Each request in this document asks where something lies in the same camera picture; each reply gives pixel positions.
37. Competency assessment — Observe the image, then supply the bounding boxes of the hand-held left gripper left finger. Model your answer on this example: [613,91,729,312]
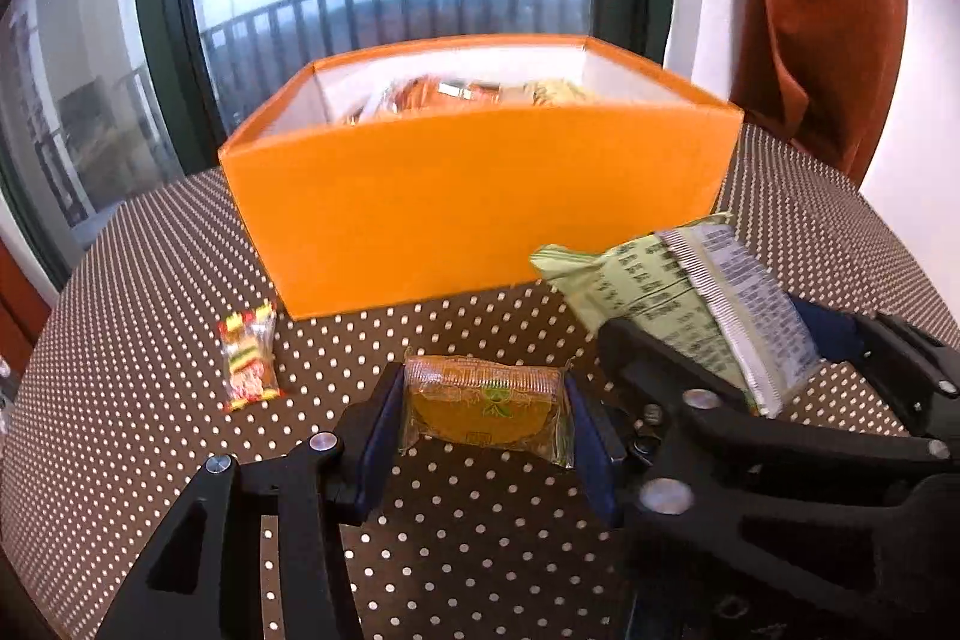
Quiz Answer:
[94,366,407,640]

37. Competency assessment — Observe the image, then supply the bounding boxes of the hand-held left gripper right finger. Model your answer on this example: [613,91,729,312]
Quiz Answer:
[562,368,631,530]

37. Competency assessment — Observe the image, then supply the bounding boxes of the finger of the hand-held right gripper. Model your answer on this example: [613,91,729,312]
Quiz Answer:
[597,318,960,640]
[790,298,960,440]

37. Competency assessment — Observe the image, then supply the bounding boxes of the clear orange cake packet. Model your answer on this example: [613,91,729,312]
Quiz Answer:
[400,347,576,469]

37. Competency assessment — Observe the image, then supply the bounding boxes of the green snack packet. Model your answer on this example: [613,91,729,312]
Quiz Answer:
[529,212,824,418]

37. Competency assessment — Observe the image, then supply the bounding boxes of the orange cardboard box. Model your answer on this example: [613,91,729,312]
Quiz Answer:
[217,34,745,321]

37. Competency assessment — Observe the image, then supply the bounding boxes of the small red yellow candy packet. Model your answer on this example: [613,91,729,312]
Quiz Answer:
[218,303,283,414]

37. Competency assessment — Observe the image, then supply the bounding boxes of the brown polka dot tablecloth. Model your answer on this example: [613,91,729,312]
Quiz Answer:
[0,122,960,640]

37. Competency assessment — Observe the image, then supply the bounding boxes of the rust orange curtain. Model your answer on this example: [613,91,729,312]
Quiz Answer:
[731,0,913,185]
[0,235,53,352]

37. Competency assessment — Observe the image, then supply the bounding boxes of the orange snack packet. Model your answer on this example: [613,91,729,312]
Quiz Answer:
[349,75,505,125]

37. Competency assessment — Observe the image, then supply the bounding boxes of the pale yellow snack packet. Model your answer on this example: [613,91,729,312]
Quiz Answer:
[501,77,595,107]

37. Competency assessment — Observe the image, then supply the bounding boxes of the black balcony railing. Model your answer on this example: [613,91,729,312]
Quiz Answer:
[198,0,590,125]

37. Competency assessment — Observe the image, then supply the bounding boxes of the dark green window frame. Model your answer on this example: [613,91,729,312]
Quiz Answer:
[130,0,677,173]

